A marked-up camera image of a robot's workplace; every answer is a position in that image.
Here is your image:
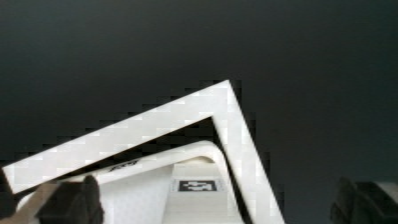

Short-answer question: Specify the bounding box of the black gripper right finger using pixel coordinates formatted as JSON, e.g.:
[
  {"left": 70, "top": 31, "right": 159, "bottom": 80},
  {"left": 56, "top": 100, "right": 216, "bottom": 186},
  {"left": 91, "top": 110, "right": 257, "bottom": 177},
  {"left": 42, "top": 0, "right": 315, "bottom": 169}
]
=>
[{"left": 331, "top": 178, "right": 398, "bottom": 224}]

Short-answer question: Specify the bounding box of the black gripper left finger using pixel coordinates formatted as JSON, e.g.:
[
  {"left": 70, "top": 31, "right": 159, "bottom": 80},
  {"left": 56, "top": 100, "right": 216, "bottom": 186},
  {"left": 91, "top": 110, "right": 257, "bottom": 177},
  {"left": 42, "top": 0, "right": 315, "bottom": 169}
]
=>
[{"left": 36, "top": 176, "right": 106, "bottom": 224}]

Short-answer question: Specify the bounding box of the white desk top tray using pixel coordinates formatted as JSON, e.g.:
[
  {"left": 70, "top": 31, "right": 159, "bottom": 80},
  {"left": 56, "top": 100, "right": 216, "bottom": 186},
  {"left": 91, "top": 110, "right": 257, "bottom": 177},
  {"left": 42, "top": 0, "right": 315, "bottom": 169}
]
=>
[{"left": 0, "top": 141, "right": 235, "bottom": 224}]

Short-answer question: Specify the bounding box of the white desk leg front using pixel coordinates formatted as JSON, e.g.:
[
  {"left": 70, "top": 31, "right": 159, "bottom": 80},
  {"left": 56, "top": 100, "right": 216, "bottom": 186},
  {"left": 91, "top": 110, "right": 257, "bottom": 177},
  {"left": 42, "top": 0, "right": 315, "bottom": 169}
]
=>
[{"left": 163, "top": 163, "right": 244, "bottom": 224}]

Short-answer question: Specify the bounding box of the white right barrier block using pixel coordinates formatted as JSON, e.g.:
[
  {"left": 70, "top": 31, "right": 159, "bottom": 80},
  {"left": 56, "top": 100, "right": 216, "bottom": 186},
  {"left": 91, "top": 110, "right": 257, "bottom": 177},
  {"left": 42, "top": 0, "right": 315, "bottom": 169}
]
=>
[{"left": 214, "top": 81, "right": 287, "bottom": 224}]

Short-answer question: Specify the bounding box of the white front barrier rail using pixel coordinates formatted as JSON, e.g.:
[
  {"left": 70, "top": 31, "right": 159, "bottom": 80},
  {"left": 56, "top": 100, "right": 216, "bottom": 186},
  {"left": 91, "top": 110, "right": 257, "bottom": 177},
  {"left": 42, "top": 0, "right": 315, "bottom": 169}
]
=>
[{"left": 3, "top": 81, "right": 239, "bottom": 193}]

